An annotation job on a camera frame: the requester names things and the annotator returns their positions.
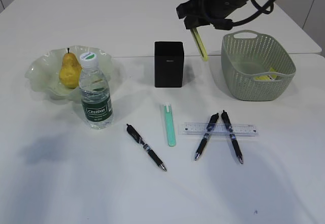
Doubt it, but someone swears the black square pen holder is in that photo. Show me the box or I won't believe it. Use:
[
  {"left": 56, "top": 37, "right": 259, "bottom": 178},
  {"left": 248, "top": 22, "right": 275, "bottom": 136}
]
[{"left": 154, "top": 41, "right": 184, "bottom": 88}]

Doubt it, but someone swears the black pen left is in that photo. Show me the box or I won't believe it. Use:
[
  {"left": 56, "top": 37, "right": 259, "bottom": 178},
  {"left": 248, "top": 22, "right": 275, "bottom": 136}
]
[{"left": 126, "top": 124, "right": 167, "bottom": 172}]

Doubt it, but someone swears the black pen right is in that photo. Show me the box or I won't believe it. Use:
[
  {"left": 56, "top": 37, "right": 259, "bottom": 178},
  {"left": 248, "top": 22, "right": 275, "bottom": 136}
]
[{"left": 221, "top": 110, "right": 243, "bottom": 164}]

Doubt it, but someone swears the frosted green wavy plate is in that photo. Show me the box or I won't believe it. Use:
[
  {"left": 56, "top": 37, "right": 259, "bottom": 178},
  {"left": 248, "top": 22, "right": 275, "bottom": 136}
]
[{"left": 25, "top": 45, "right": 114, "bottom": 102}]

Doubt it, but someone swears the mint green pen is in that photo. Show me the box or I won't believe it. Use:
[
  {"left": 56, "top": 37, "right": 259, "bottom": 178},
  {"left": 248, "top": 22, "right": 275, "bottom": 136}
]
[{"left": 159, "top": 103, "right": 176, "bottom": 147}]

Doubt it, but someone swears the black pen middle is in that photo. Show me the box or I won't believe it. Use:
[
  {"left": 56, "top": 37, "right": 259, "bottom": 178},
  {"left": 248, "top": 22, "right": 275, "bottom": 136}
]
[{"left": 194, "top": 113, "right": 219, "bottom": 161}]

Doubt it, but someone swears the clear plastic ruler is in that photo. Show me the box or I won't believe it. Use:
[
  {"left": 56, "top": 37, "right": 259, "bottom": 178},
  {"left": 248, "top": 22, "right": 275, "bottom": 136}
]
[{"left": 178, "top": 123, "right": 258, "bottom": 137}]

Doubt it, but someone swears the black pen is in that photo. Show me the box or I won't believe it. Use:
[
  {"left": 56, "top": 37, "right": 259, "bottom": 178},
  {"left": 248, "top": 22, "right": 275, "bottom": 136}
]
[
  {"left": 221, "top": 110, "right": 243, "bottom": 164},
  {"left": 194, "top": 113, "right": 219, "bottom": 161},
  {"left": 126, "top": 124, "right": 167, "bottom": 172}
]

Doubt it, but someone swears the clear water bottle green label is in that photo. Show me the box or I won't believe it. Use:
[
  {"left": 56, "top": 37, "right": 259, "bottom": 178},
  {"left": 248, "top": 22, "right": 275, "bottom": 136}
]
[{"left": 79, "top": 51, "right": 113, "bottom": 130}]

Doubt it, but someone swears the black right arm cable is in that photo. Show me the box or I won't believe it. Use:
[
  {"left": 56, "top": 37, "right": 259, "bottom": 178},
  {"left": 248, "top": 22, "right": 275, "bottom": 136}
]
[{"left": 200, "top": 0, "right": 298, "bottom": 30}]

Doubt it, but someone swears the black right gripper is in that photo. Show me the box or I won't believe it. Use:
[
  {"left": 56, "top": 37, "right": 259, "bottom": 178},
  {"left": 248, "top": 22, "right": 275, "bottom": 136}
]
[{"left": 176, "top": 0, "right": 249, "bottom": 30}]

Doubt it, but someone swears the yellow pear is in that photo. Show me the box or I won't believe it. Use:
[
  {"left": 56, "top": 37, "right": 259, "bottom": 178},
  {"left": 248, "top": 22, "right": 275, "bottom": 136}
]
[{"left": 59, "top": 48, "right": 82, "bottom": 88}]

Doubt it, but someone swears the yellow pen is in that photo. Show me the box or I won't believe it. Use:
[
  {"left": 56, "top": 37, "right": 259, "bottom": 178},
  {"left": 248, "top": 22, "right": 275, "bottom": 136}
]
[{"left": 190, "top": 28, "right": 208, "bottom": 61}]

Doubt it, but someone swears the yellow sticky note packet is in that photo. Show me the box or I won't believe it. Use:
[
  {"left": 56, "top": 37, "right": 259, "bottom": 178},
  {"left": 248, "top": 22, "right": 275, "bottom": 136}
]
[{"left": 253, "top": 68, "right": 277, "bottom": 81}]

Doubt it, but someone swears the green woven plastic basket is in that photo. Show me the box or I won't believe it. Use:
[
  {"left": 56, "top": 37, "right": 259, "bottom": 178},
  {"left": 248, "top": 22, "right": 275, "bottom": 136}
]
[{"left": 221, "top": 30, "right": 296, "bottom": 102}]

